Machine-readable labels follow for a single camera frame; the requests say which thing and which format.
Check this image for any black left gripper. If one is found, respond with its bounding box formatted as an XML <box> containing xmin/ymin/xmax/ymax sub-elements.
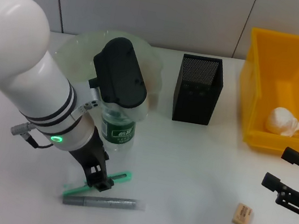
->
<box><xmin>63</xmin><ymin>123</ymin><xmax>123</xmax><ymax>196</ymax></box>

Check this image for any mint green utility knife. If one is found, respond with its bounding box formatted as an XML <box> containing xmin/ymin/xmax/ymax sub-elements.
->
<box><xmin>62</xmin><ymin>160</ymin><xmax>133</xmax><ymax>205</ymax></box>

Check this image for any clear green-label water bottle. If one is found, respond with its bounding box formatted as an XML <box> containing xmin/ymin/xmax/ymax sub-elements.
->
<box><xmin>96</xmin><ymin>104</ymin><xmax>139</xmax><ymax>155</ymax></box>

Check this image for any white paper ball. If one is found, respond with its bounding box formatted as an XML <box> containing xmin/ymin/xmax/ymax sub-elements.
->
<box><xmin>263</xmin><ymin>104</ymin><xmax>299</xmax><ymax>140</ymax></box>

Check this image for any silver grey marker pen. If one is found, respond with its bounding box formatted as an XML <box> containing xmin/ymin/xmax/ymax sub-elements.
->
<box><xmin>61</xmin><ymin>187</ymin><xmax>147</xmax><ymax>218</ymax></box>

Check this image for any beige eraser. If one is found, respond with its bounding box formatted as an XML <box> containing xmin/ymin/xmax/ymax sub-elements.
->
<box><xmin>231</xmin><ymin>201</ymin><xmax>256</xmax><ymax>224</ymax></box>

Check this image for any black mesh pen holder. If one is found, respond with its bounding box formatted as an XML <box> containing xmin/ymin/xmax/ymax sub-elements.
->
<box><xmin>169</xmin><ymin>52</ymin><xmax>228</xmax><ymax>128</ymax></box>

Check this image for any green glass fruit plate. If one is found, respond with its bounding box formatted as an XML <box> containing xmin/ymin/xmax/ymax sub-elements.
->
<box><xmin>45</xmin><ymin>20</ymin><xmax>170</xmax><ymax>125</ymax></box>

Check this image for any yellow plastic bin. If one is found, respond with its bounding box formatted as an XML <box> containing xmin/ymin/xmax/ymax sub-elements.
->
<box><xmin>228</xmin><ymin>26</ymin><xmax>299</xmax><ymax>158</ymax></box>

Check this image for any left arm connector cable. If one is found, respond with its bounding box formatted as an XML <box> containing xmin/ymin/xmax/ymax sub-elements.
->
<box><xmin>7</xmin><ymin>120</ymin><xmax>56</xmax><ymax>151</ymax></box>

